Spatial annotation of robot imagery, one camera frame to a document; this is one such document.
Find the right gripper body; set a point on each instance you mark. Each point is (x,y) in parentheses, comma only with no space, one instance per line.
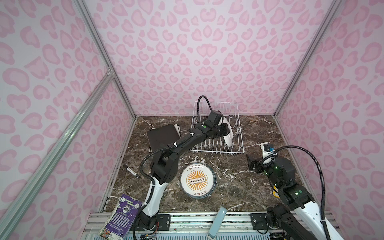
(269,171)

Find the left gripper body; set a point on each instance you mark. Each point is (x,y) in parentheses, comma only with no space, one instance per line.
(215,131)

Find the white round plate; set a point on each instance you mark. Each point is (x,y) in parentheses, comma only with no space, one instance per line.
(229,137)
(198,177)
(199,195)

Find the black square plate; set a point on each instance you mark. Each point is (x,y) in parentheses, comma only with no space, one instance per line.
(162,136)

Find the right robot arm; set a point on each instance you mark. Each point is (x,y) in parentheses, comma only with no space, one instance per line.
(298,214)

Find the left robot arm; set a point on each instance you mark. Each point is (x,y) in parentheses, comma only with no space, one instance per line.
(161,166)

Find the yellow calculator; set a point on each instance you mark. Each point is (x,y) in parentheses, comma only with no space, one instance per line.
(275,192)

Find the grey-blue phone-like device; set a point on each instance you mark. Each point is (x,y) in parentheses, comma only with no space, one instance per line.
(215,227)

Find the black marker pen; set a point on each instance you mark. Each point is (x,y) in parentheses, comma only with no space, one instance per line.
(133,173)

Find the purple booklet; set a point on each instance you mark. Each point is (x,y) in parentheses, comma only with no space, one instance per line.
(122,218)

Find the white wire dish rack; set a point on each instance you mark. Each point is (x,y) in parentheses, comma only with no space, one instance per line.
(218,145)

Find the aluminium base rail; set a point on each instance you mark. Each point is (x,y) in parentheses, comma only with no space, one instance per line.
(193,226)

